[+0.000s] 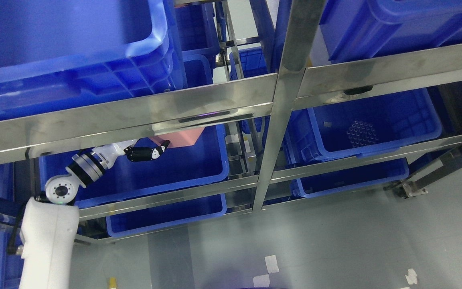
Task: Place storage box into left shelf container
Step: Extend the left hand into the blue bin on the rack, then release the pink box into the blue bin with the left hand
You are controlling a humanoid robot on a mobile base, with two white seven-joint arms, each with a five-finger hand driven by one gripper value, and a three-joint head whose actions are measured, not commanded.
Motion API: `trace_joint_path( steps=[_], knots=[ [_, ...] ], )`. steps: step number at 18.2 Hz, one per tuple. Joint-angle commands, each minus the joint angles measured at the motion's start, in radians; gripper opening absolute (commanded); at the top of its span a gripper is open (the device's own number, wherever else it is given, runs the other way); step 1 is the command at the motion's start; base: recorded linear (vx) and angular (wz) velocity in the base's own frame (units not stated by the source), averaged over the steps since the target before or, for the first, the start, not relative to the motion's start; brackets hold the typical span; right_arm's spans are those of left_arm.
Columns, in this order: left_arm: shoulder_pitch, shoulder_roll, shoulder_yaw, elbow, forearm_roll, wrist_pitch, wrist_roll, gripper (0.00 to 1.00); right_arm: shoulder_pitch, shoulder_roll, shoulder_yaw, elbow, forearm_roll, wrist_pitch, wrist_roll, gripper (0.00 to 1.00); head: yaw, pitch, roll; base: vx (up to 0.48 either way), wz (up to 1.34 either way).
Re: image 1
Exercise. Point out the large blue bin top left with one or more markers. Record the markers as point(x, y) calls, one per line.
point(62, 54)

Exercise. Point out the blue bin top right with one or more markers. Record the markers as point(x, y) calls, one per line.
point(363, 29)

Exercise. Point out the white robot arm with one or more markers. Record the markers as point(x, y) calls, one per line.
point(49, 228)

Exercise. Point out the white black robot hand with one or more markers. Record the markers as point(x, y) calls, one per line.
point(108, 154)

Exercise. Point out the blue shelf bin middle right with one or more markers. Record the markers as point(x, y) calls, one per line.
point(364, 127)

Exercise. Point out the blue bin bottom left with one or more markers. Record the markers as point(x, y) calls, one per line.
point(146, 220)

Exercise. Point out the pink plastic storage box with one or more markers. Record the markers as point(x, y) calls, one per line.
point(182, 138)

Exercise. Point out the blue shelf bin middle left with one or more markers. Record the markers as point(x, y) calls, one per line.
point(178, 168)

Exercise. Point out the blue bin bottom right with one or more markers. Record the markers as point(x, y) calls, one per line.
point(349, 179)

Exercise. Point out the blue shelf bin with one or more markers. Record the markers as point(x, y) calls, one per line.
point(178, 168)
point(364, 127)

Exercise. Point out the stainless steel shelf rack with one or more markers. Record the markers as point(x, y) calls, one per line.
point(294, 87)

